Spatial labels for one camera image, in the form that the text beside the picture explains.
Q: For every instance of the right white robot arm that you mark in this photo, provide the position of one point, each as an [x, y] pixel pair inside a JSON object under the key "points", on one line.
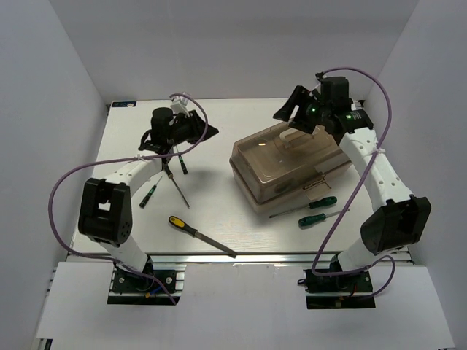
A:
{"points": [[399, 217]]}

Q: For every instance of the green screwdriver long shaft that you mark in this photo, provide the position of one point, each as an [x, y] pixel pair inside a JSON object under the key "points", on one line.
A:
{"points": [[324, 202]]}

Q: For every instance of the small precision screwdriver upper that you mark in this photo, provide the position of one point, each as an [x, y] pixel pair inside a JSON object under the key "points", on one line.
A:
{"points": [[182, 165]]}

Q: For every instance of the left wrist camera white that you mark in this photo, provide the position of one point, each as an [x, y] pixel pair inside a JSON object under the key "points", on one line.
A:
{"points": [[179, 103]]}

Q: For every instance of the yellow black handled file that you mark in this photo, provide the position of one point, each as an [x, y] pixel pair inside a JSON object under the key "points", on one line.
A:
{"points": [[182, 226]]}

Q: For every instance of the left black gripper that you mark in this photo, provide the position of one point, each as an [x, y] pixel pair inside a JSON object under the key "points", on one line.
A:
{"points": [[198, 126]]}

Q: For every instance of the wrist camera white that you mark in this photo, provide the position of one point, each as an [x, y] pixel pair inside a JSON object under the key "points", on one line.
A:
{"points": [[179, 103], [316, 91]]}

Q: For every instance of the small green precision screwdriver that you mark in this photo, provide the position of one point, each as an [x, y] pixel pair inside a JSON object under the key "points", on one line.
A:
{"points": [[149, 194]]}

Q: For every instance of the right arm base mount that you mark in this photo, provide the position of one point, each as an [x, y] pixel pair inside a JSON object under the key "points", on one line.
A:
{"points": [[337, 292]]}

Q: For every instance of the beige plastic toolbox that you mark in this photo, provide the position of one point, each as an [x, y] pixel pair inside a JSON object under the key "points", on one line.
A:
{"points": [[275, 165]]}

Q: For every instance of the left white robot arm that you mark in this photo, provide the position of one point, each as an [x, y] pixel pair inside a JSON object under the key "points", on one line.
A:
{"points": [[106, 215]]}

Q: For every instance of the aluminium table edge rail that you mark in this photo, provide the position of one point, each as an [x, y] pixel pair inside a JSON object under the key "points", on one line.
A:
{"points": [[400, 257]]}

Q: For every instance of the blue label left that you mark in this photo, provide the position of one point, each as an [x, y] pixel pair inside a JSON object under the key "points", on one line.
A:
{"points": [[123, 104]]}

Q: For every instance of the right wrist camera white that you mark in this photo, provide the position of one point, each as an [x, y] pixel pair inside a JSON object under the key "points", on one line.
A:
{"points": [[316, 91]]}

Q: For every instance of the green screwdriver short shaft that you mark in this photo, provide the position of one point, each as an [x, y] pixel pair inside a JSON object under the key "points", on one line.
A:
{"points": [[314, 219]]}

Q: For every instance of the black handled awl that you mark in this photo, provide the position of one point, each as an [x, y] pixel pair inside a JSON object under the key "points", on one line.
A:
{"points": [[170, 175]]}

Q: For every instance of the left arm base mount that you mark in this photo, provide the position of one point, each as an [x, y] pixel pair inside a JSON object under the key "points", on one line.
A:
{"points": [[127, 289]]}

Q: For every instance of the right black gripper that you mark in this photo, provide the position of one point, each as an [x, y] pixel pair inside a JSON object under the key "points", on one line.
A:
{"points": [[299, 95]]}

